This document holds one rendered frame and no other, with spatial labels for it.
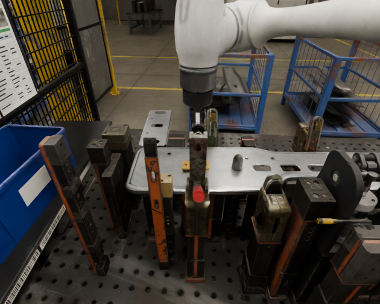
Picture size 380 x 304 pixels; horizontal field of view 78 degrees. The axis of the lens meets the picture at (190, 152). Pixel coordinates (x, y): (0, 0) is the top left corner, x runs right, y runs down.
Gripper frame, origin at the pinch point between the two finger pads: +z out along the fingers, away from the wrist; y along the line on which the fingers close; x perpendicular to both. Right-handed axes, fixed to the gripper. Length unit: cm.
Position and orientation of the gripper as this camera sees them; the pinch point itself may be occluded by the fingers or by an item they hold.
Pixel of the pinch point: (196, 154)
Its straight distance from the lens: 69.7
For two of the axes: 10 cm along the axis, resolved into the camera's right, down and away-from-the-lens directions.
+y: 0.1, -5.8, 8.2
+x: -10.0, -0.1, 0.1
